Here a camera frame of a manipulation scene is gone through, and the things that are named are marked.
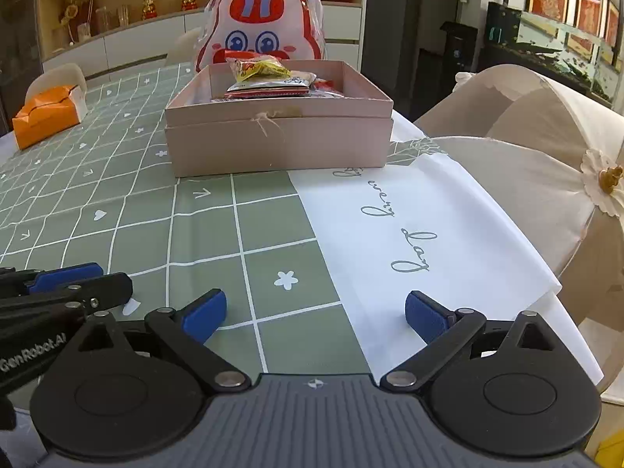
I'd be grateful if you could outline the rice cracker packet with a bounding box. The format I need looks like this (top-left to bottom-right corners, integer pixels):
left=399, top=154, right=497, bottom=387
left=223, top=71, right=317, bottom=99

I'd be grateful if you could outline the red cartoon snack packet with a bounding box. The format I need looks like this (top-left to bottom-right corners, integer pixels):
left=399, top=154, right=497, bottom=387
left=226, top=55, right=291, bottom=82

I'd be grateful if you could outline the green grid tablecloth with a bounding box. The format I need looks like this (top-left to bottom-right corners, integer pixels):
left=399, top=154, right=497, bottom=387
left=0, top=61, right=606, bottom=401

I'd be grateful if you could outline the orange tissue box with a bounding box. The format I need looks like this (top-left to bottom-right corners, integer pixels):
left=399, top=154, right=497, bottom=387
left=13, top=85, right=88, bottom=150

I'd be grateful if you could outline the pink cardboard box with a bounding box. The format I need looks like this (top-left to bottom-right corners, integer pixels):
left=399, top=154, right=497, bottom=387
left=165, top=60, right=394, bottom=177

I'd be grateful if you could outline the beige chair left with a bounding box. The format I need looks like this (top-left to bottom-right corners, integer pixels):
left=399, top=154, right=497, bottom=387
left=24, top=62, right=87, bottom=103

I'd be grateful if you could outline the beige chair with flower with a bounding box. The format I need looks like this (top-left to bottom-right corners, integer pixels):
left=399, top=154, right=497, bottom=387
left=416, top=64, right=623, bottom=404

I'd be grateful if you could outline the white sideboard cabinet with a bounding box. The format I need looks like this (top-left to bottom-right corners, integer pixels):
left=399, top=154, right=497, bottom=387
left=42, top=3, right=364, bottom=86

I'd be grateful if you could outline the beige chair middle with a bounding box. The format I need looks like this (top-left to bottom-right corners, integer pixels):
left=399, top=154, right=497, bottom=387
left=165, top=28, right=201, bottom=67

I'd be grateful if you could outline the red jerky packet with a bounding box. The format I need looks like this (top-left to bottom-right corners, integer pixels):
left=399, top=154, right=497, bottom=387
left=310, top=77, right=342, bottom=95

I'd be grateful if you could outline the fish tank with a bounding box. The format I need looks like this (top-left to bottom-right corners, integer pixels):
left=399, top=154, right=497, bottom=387
left=478, top=0, right=623, bottom=112

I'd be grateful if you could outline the rabbit face snack bag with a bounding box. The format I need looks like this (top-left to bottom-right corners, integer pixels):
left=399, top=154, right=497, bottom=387
left=193, top=0, right=326, bottom=72

